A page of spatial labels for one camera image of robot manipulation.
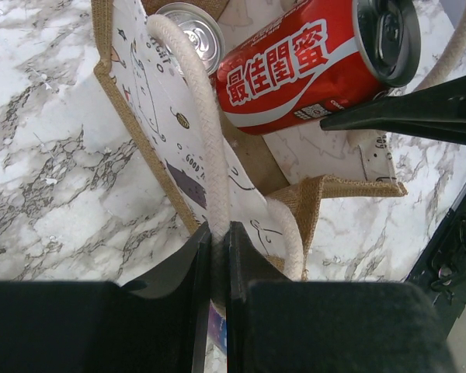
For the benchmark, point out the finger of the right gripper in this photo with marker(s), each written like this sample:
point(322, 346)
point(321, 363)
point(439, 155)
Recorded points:
point(437, 113)

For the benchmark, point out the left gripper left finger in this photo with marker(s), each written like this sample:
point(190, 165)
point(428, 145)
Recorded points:
point(156, 322)

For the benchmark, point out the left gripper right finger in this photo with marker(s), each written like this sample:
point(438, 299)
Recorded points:
point(278, 325)

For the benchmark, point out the red cola can front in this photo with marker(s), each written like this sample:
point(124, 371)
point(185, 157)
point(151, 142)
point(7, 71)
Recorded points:
point(318, 58)

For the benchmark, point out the red cola can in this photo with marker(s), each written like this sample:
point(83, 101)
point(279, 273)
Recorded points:
point(201, 29)
point(318, 58)

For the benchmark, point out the jute canvas tote bag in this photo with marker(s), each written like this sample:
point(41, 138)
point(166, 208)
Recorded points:
point(302, 192)

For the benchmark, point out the purple can near front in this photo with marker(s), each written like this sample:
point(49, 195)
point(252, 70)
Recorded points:
point(217, 330)

